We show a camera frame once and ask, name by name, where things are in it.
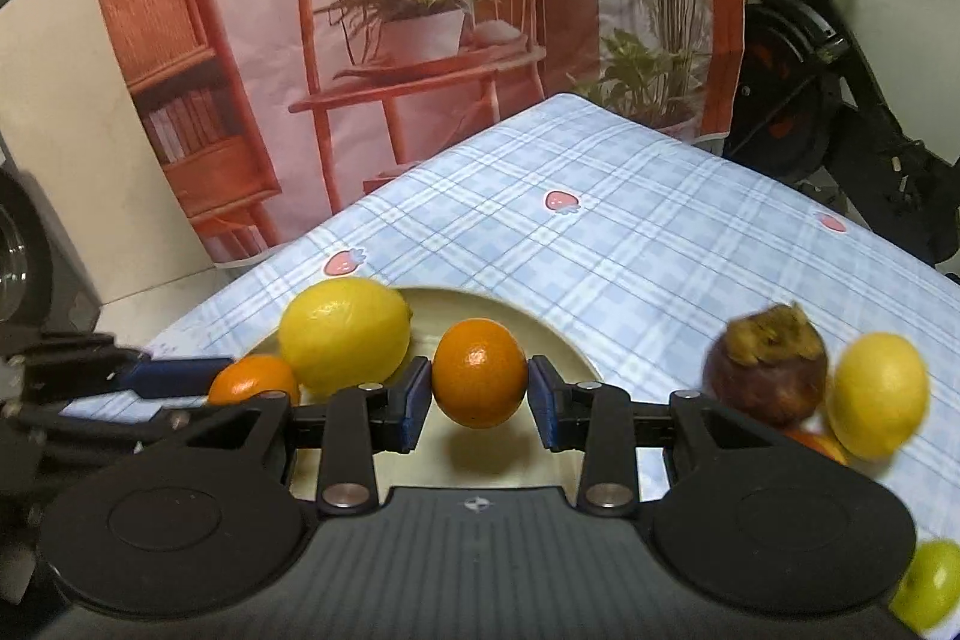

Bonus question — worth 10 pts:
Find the dark round appliance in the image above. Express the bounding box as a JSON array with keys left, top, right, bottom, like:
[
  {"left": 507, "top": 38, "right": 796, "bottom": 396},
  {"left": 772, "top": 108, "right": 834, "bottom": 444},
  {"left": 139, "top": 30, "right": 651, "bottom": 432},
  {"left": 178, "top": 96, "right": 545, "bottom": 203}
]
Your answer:
[{"left": 0, "top": 167, "right": 102, "bottom": 341}]

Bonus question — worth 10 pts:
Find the cream plate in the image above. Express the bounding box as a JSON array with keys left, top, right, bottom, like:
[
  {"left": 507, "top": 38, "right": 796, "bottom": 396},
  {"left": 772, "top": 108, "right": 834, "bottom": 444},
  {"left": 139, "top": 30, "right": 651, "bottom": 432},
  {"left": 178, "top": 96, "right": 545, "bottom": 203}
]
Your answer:
[{"left": 225, "top": 286, "right": 605, "bottom": 507}]

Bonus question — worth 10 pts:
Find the printed wall backdrop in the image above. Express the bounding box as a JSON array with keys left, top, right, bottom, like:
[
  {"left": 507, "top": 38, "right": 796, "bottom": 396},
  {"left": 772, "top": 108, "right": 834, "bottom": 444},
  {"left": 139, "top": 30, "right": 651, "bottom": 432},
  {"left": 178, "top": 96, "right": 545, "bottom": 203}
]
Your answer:
[{"left": 75, "top": 0, "right": 751, "bottom": 268}]

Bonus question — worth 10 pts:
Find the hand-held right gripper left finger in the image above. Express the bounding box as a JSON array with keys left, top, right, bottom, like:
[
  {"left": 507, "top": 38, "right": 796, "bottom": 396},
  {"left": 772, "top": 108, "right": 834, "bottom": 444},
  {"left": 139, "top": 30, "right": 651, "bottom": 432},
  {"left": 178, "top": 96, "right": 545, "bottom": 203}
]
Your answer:
[{"left": 184, "top": 356, "right": 434, "bottom": 512}]

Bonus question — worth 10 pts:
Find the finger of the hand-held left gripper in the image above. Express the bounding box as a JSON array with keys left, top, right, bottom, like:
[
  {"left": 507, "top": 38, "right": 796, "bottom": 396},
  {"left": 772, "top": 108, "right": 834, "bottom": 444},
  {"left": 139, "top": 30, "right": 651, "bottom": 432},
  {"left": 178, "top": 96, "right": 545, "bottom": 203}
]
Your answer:
[
  {"left": 15, "top": 334, "right": 237, "bottom": 402},
  {"left": 0, "top": 396, "right": 222, "bottom": 465}
]

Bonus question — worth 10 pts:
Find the green apple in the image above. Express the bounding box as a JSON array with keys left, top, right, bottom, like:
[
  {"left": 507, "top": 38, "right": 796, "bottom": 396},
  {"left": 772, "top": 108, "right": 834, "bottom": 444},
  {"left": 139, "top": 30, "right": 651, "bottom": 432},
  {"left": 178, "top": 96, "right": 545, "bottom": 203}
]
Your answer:
[{"left": 889, "top": 539, "right": 960, "bottom": 633}]

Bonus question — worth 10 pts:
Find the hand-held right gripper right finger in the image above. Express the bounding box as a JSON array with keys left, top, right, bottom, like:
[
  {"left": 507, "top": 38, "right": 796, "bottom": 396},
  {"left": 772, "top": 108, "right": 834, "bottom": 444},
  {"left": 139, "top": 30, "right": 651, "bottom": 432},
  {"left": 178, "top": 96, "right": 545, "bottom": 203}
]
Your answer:
[{"left": 527, "top": 353, "right": 785, "bottom": 515}]

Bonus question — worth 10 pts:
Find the purple mangosteen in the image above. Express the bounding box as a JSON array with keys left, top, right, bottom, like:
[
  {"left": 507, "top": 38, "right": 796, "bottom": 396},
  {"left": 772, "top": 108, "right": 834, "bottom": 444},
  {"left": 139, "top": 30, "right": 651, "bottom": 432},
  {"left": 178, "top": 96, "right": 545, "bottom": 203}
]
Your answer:
[{"left": 701, "top": 302, "right": 830, "bottom": 429}]

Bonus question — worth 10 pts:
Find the orange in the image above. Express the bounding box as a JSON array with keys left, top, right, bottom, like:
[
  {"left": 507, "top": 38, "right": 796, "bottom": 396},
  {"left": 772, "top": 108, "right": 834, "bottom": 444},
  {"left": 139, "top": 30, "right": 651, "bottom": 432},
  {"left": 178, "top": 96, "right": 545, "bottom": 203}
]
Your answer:
[
  {"left": 208, "top": 353, "right": 301, "bottom": 407},
  {"left": 431, "top": 317, "right": 530, "bottom": 429}
]

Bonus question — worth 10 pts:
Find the blue plaid tablecloth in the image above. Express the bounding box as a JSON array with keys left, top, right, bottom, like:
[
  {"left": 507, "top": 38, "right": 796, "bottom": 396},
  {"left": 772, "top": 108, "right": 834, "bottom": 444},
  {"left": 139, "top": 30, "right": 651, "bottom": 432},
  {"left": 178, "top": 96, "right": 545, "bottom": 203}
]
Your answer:
[{"left": 60, "top": 92, "right": 960, "bottom": 635}]

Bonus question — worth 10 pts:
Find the black exercise bike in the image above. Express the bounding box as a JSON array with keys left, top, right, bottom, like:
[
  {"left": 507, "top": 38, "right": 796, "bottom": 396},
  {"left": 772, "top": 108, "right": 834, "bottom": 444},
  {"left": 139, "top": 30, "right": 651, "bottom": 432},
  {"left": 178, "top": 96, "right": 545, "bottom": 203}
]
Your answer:
[{"left": 724, "top": 0, "right": 960, "bottom": 270}]

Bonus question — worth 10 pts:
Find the yellow lemon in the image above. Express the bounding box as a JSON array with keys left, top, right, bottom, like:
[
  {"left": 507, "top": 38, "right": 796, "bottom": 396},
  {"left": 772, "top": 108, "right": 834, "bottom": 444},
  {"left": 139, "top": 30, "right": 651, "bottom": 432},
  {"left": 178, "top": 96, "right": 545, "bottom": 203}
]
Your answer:
[
  {"left": 825, "top": 332, "right": 931, "bottom": 461},
  {"left": 279, "top": 278, "right": 415, "bottom": 397}
]

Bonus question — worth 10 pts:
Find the red apple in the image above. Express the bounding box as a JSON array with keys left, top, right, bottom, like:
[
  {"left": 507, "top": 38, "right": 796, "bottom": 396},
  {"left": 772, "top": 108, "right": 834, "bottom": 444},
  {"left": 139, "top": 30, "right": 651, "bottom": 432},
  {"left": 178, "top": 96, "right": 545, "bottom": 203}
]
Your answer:
[{"left": 784, "top": 428, "right": 850, "bottom": 465}]

